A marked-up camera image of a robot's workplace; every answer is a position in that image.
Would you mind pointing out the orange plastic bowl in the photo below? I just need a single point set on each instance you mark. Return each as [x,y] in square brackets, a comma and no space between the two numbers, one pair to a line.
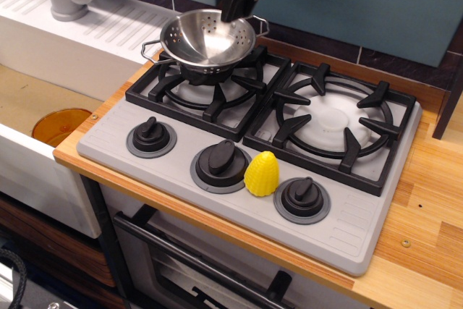
[53,128]

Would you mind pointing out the black left stove knob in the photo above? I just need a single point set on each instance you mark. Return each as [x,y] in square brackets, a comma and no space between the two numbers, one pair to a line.
[151,139]

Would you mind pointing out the yellow toy corn cob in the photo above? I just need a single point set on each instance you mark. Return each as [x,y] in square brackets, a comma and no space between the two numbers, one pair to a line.
[262,175]

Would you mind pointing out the steel colander with handles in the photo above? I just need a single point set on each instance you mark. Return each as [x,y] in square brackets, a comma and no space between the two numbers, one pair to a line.
[205,48]

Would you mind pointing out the black stove knob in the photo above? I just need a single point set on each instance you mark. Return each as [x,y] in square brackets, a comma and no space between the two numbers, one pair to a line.
[220,168]
[151,139]
[302,201]

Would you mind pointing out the black middle stove knob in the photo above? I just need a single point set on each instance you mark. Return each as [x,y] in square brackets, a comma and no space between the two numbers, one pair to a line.
[220,168]

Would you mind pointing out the dark wooden post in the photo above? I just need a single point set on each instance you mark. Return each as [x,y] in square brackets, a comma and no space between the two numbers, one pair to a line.
[451,63]

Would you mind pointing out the black left burner grate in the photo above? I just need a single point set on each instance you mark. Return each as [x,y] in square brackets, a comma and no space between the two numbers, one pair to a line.
[227,108]

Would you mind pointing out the white toy sink unit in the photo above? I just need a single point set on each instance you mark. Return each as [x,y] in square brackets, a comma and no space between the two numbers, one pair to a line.
[48,65]

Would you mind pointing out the black right burner grate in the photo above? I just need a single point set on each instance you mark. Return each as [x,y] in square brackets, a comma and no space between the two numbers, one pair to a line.
[344,129]

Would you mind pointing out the grey toy stove top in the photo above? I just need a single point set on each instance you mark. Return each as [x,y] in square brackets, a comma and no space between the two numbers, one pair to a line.
[345,239]

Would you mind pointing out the toy oven door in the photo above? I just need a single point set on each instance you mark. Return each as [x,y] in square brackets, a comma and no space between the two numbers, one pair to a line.
[184,266]

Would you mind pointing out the black right stove knob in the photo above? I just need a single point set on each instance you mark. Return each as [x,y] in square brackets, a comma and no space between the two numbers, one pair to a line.
[302,201]

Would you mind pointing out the black burner grate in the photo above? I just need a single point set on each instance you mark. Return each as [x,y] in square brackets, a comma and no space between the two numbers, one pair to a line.
[344,129]
[227,108]

